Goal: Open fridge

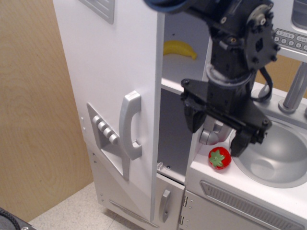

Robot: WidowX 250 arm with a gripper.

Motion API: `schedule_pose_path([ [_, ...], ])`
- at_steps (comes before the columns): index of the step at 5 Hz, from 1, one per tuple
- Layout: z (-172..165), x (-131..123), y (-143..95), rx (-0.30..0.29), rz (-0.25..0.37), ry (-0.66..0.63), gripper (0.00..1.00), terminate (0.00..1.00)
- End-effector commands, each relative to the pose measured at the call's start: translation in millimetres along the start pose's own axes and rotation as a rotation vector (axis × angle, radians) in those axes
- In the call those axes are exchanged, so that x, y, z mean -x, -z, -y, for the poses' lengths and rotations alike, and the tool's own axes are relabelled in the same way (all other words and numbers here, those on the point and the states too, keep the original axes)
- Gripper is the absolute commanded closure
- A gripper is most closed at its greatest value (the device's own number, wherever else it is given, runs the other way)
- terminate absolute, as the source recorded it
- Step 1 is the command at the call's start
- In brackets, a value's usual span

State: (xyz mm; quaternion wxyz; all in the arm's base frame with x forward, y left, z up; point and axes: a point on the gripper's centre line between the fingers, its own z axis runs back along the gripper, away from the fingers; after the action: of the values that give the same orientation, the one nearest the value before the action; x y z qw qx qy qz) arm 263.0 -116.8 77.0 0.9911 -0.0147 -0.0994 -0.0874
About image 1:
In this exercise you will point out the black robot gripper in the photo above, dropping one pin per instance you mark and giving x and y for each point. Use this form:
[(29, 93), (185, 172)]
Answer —
[(231, 105)]

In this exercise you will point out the silver fridge door handle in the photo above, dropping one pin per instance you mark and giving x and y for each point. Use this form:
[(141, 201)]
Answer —
[(163, 213), (131, 105)]

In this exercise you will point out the white fridge door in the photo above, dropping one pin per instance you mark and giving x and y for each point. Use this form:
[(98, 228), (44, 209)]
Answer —
[(134, 189), (106, 61)]

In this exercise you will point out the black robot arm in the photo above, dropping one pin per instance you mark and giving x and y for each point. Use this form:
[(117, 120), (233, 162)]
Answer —
[(242, 45)]

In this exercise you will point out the grey toy telephone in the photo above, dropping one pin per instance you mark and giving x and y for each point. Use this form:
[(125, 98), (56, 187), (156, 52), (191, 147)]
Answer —
[(214, 131)]

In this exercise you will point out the red toy strawberry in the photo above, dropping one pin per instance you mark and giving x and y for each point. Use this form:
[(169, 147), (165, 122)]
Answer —
[(219, 158)]

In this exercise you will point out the silver toy sink basin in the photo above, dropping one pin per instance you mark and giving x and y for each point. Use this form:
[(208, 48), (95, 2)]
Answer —
[(280, 161)]

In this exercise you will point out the silver toy faucet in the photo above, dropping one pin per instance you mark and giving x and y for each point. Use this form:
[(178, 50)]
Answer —
[(296, 92)]

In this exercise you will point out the white toy kitchen cabinet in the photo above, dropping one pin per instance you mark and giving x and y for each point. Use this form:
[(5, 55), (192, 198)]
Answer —
[(293, 200)]

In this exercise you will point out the white oven cabinet door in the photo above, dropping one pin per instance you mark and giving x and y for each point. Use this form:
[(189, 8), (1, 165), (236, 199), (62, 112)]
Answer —
[(216, 208)]

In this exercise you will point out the yellow toy banana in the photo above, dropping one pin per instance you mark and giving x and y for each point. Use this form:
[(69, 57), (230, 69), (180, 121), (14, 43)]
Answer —
[(179, 48)]

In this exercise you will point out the silver ice dispenser panel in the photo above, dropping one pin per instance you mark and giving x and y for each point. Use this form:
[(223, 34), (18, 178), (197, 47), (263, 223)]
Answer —
[(108, 142)]

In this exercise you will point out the white toy microwave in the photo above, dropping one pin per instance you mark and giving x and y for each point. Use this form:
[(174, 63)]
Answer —
[(290, 26)]

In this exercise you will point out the black object bottom left corner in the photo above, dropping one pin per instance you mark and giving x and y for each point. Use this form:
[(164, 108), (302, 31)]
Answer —
[(9, 221)]

